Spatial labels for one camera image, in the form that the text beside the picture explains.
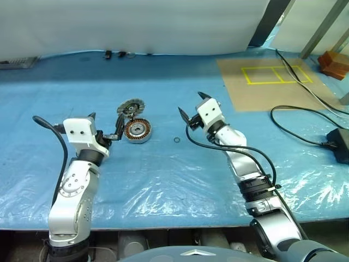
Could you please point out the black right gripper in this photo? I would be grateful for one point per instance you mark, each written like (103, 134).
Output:
(196, 122)

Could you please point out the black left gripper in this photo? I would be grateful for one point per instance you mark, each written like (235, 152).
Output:
(103, 139)

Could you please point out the silver motor cover disc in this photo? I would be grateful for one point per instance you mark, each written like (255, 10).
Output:
(133, 106)

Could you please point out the motor with copper coils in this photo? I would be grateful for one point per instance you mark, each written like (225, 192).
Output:
(138, 132)

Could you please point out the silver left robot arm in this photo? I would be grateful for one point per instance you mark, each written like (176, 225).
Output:
(73, 191)

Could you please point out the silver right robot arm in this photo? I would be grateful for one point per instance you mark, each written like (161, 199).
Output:
(240, 161)

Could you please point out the blue plastic table sheet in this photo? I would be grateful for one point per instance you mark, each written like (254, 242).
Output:
(163, 90)

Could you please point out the small black clip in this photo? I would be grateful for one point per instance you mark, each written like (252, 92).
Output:
(121, 54)
(108, 54)

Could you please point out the brown cardboard sheet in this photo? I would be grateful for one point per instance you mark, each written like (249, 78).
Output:
(261, 95)

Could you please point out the white backdrop sheet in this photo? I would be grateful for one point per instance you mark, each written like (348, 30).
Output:
(136, 24)

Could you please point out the dark upright panel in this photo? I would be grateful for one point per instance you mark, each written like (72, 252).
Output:
(268, 24)

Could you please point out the grey rounded shape under table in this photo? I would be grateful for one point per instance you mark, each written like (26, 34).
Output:
(214, 238)
(132, 241)

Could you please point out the brown wooden block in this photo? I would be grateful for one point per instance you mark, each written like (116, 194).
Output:
(334, 65)

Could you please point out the grey robot torso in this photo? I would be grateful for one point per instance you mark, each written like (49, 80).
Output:
(218, 252)

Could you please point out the black power adapter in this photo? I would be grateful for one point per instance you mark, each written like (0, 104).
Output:
(339, 142)

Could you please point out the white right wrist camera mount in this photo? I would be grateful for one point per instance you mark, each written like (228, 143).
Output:
(210, 112)

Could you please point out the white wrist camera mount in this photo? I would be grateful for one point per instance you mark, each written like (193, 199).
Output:
(79, 128)
(210, 112)

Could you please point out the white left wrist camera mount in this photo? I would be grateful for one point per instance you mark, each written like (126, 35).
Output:
(79, 128)

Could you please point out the grey metal frame post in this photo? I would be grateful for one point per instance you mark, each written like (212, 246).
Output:
(321, 30)
(340, 41)

